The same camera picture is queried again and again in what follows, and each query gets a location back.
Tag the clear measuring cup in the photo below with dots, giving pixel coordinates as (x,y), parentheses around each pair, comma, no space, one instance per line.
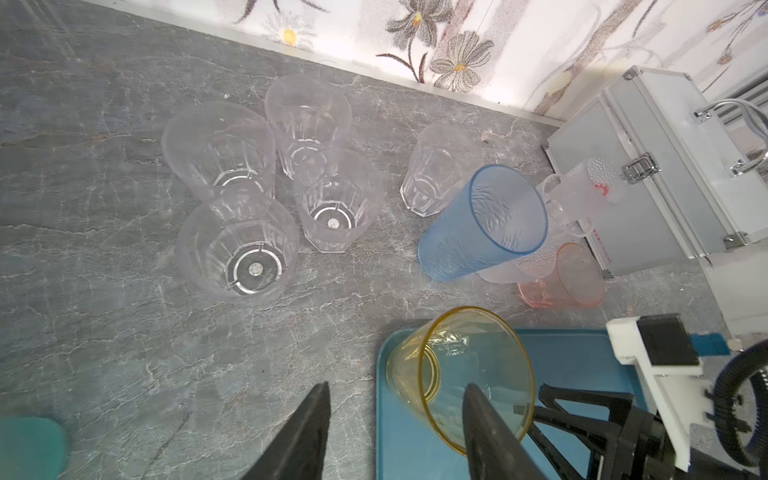
(577,199)

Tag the blue plastic tumbler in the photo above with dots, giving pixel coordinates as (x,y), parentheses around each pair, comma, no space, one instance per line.
(497,217)

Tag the yellow plastic tumbler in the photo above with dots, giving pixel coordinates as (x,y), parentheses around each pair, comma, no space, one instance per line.
(430,369)

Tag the teal plastic tray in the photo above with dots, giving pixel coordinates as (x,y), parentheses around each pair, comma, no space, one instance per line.
(407,447)

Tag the pink plastic cup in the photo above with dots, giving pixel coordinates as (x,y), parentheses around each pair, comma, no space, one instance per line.
(576,281)

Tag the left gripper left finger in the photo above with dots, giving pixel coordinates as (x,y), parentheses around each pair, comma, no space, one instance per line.
(298,450)

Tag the clear faceted glass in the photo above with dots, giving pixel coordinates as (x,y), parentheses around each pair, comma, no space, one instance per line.
(241,246)
(339,193)
(214,145)
(443,161)
(305,114)

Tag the silver aluminium case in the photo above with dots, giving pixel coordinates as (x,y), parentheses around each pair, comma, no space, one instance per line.
(691,192)

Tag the frosted clear cup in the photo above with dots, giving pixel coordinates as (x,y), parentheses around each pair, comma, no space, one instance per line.
(528,268)

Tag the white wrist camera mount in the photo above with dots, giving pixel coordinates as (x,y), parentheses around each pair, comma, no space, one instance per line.
(661,350)

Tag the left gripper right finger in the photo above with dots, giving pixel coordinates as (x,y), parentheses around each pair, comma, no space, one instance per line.
(492,450)

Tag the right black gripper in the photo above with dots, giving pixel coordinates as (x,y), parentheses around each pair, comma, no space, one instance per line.
(623,441)

